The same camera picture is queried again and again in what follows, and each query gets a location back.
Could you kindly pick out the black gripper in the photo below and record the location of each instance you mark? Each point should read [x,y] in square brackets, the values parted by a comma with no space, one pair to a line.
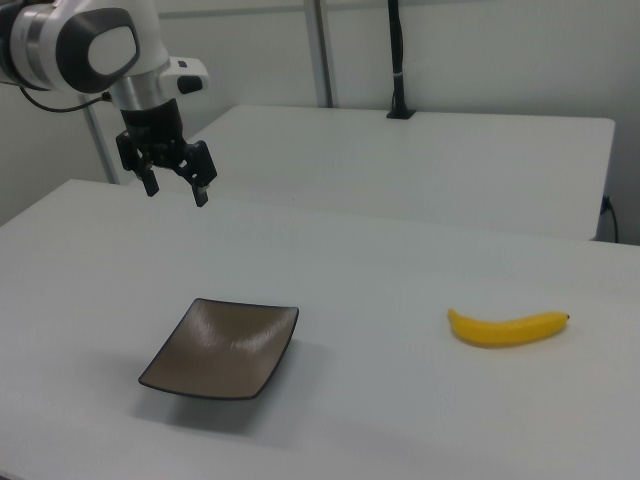
[152,125]

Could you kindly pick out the yellow banana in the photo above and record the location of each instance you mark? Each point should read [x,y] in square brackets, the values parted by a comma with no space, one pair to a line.
[505,331]

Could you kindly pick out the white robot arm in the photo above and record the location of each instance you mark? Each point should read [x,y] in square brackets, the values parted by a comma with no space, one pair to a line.
[60,45]

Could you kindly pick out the square brown ceramic plate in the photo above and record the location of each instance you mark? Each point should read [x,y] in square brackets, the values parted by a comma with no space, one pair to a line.
[220,350]

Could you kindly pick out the white back table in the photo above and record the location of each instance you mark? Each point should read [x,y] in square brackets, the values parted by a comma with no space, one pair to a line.
[400,165]

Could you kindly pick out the black pole with base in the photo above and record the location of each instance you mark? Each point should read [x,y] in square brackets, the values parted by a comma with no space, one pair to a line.
[398,60]

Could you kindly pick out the slim grey metal post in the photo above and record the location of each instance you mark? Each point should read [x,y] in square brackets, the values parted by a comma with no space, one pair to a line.
[101,145]

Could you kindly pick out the wide grey wall post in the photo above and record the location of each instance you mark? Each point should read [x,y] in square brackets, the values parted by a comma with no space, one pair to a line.
[319,55]

